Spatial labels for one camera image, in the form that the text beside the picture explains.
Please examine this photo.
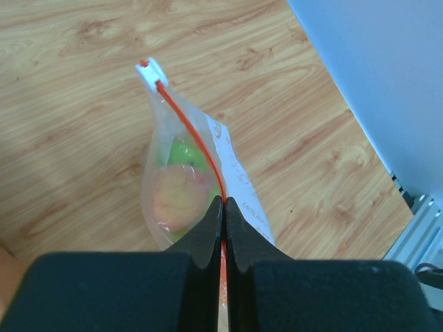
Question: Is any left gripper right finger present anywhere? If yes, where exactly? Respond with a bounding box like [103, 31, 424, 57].
[224, 199, 442, 331]

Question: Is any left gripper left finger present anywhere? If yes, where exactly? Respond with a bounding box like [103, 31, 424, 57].
[1, 197, 223, 331]

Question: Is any clear zip bag orange seal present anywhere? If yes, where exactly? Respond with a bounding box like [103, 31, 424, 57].
[136, 58, 275, 331]

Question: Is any green fake apple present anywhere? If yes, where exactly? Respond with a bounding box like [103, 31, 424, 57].
[158, 139, 219, 242]

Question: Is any orange plastic basket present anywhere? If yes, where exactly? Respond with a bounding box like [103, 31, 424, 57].
[0, 247, 26, 319]

